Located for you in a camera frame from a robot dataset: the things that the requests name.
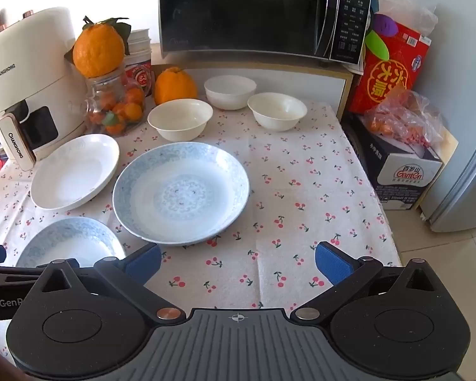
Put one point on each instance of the large blue patterned plate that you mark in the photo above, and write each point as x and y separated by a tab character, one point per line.
180	194

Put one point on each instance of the large orange without leaves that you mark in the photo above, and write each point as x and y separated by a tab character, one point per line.
174	87

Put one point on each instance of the small blue patterned plate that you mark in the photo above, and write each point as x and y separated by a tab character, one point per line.
69	242

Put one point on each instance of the grey refrigerator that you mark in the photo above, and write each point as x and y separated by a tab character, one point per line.
468	166

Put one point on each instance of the glass jar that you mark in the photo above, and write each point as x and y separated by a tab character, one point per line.
99	83

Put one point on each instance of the red cardboard box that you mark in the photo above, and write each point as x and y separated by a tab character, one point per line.
384	79

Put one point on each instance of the pile of small oranges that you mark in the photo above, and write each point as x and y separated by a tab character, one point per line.
129	111

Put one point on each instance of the black and white carton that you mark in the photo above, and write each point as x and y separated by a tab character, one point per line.
404	174

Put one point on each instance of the plastic bag of oranges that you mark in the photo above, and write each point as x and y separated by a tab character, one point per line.
400	123

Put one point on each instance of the cherry print tablecloth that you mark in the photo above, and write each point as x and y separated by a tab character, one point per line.
301	190

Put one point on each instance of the large orange with leaves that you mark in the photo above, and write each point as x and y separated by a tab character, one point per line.
97	55

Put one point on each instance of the white wooden cabinet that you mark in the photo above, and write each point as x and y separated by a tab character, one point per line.
325	87

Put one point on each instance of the white air fryer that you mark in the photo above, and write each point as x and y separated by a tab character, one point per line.
31	67

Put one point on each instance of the black microwave oven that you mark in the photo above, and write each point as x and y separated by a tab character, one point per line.
238	8

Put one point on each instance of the white swirl-pattern plate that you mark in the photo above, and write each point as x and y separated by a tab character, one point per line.
73	174

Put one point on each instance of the red label tub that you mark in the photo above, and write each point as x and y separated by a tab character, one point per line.
141	75

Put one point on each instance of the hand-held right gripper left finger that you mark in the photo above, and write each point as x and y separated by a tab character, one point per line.
144	260

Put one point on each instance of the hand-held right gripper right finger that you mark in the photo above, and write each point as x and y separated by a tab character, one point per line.
333	264

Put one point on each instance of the white ceramic bowl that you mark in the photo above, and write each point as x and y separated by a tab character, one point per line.
180	119
230	91
277	111

